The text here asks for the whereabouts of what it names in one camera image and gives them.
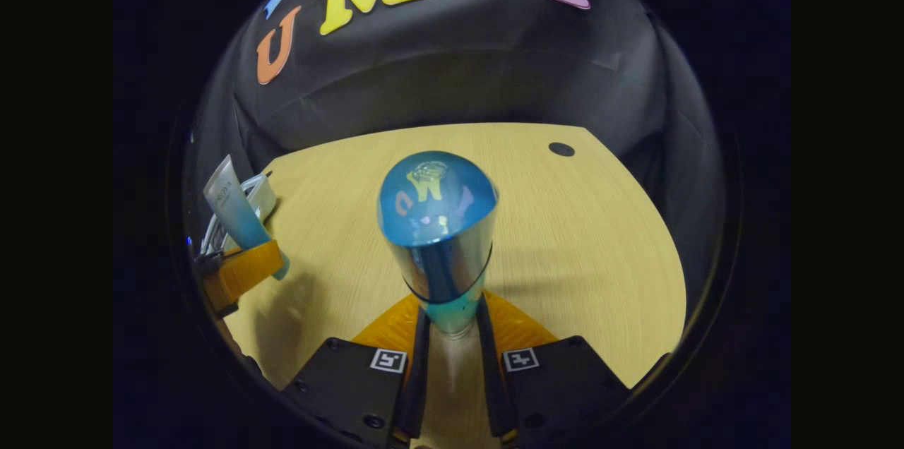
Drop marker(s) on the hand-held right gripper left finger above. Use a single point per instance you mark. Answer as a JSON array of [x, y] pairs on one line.
[[418, 378]]

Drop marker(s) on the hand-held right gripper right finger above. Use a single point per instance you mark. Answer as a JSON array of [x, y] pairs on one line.
[[491, 378]]

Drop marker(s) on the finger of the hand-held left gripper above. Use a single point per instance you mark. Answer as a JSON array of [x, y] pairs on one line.
[[244, 272]]

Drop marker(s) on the blue white skin care tube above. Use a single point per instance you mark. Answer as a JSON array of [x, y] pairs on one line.
[[233, 209]]

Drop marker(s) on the blue capped skin care bottle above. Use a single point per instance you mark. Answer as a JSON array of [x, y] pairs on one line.
[[438, 223]]

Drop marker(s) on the black backdrop cloth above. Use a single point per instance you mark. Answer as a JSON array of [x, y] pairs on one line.
[[459, 68]]

